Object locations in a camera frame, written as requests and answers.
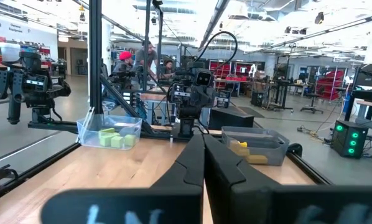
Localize thin black frame post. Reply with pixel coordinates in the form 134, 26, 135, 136
143, 0, 152, 92

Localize grey translucent bin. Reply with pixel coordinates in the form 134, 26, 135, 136
221, 125, 291, 167

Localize black computer green lights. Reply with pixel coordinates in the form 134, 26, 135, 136
330, 119, 370, 160

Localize clear plastic bin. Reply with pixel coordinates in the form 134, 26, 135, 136
76, 113, 143, 151

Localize black standing desk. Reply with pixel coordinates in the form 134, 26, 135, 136
268, 79, 294, 113

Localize black box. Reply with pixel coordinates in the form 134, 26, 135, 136
208, 107, 255, 131

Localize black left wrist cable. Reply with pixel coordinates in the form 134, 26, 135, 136
194, 30, 239, 74

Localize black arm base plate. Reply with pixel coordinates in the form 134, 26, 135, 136
170, 126, 205, 141

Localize black office chair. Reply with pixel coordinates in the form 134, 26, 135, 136
300, 93, 324, 114

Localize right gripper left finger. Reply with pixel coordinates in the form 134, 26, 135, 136
40, 133, 205, 224

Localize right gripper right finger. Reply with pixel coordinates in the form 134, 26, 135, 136
203, 133, 372, 224

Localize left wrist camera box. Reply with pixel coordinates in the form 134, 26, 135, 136
194, 68, 214, 87

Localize red shelf unit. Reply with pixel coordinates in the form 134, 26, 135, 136
209, 60, 261, 78

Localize black frame rail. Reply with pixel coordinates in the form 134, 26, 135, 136
286, 142, 333, 187
139, 128, 224, 141
0, 141, 81, 205

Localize black monitor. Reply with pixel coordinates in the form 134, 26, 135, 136
355, 63, 372, 91

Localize thick black frame post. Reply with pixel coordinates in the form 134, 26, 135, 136
88, 0, 103, 116

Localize background black base rail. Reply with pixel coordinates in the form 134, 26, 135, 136
27, 119, 81, 134

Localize black diagonal frame brace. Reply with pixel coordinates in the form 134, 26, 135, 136
99, 73, 154, 135

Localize person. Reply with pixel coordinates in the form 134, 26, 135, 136
133, 39, 158, 80
159, 58, 176, 79
112, 50, 134, 83

